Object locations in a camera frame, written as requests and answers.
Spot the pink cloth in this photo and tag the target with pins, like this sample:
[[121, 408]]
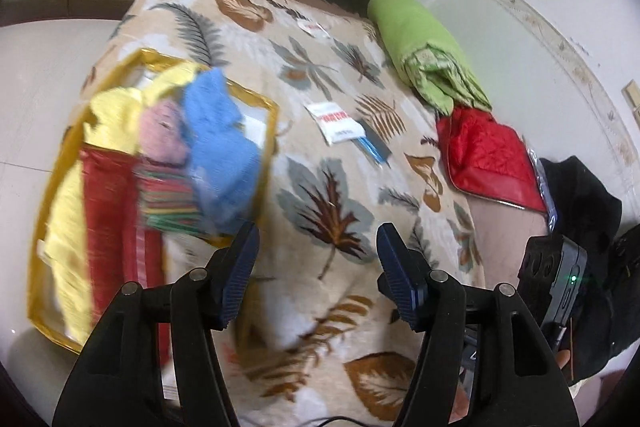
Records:
[[160, 132]]

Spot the yellow-trimmed storage bag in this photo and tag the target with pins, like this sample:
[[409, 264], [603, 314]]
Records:
[[257, 122]]

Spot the yellow towel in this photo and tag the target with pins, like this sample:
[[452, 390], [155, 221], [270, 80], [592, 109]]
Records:
[[110, 117]]

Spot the black clothing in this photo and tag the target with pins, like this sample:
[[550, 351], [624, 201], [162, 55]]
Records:
[[590, 202]]

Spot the clear plastic bag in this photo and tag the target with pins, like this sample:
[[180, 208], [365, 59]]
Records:
[[545, 192]]

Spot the bed mattress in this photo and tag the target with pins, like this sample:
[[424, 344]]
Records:
[[505, 237]]

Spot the red cloth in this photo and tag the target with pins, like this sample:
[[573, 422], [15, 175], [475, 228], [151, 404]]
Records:
[[110, 217]]

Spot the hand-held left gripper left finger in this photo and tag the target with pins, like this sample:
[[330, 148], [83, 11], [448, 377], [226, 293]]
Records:
[[240, 267]]

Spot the leaf-printed blanket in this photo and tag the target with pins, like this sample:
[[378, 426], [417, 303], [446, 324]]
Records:
[[320, 202]]

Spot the blue terry towel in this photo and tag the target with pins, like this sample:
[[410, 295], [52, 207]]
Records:
[[220, 157]]

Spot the beige wall socket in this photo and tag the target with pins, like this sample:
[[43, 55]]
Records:
[[634, 99]]

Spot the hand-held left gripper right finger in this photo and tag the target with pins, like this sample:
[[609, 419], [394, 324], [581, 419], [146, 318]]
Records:
[[397, 272]]

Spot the white plastic packet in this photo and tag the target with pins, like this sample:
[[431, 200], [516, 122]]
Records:
[[332, 122]]

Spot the multicoloured cloth packet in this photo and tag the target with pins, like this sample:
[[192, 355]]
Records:
[[165, 202]]

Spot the green quilt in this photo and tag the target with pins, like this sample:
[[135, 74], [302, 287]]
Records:
[[415, 37]]

